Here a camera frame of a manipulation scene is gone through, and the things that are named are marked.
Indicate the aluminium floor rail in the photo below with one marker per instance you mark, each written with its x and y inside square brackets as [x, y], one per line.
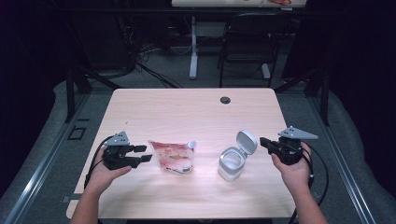
[46, 158]
[342, 158]

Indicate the person's left hand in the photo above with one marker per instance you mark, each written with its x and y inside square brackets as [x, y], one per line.
[101, 177]

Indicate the black metal stand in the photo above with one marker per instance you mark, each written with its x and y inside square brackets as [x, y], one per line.
[324, 99]
[70, 93]

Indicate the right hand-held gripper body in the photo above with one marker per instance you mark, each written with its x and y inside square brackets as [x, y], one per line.
[291, 149]

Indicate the black table grommet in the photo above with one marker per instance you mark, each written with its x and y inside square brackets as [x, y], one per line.
[225, 100]

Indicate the short white desk foot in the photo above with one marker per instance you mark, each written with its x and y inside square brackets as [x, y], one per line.
[265, 71]

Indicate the black square floor outlet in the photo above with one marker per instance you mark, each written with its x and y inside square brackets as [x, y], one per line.
[77, 133]

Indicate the grey tape strip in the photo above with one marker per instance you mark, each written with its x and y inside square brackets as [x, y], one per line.
[317, 195]
[70, 198]

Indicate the person's right hand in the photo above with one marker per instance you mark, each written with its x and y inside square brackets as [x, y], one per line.
[294, 177]

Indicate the long white desk leg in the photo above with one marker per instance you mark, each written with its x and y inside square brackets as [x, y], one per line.
[193, 56]

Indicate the pale background desk top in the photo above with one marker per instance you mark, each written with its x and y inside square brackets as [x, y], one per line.
[218, 3]

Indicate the red and clear spout pouch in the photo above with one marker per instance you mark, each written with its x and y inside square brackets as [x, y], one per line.
[174, 157]

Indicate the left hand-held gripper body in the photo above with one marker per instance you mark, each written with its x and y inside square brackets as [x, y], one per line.
[116, 155]

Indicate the black folding chair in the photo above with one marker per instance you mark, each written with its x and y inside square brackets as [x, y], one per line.
[253, 37]

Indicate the white flip-lid container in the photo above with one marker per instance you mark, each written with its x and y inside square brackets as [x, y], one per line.
[232, 161]

